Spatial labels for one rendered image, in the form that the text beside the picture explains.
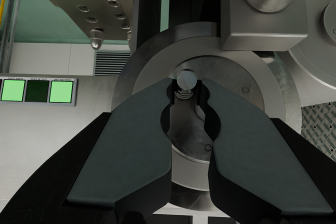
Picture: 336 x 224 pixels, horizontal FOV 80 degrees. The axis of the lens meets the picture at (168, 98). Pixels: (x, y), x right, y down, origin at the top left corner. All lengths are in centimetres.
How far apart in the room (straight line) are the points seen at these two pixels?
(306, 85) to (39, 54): 353
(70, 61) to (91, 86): 281
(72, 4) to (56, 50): 303
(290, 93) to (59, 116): 49
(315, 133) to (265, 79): 20
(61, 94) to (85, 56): 273
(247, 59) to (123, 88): 10
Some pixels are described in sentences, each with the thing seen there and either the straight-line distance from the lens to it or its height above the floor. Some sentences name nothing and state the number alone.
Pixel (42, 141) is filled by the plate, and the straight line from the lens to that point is 58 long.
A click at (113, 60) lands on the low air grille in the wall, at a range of 309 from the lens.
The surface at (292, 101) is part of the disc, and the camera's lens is 18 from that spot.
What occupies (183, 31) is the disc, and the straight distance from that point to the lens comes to 18.
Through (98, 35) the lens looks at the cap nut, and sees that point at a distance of 55.
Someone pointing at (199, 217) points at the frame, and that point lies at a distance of 53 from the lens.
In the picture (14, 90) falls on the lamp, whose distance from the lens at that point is 62.
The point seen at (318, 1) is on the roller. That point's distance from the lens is 23.
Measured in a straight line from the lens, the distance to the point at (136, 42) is 18.
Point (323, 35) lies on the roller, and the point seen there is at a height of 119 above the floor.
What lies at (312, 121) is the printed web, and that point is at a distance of 36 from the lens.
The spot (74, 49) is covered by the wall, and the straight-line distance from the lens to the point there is 337.
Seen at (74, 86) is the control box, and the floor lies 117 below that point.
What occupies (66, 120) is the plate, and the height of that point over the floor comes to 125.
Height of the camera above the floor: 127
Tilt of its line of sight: 9 degrees down
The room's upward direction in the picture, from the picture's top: 178 degrees counter-clockwise
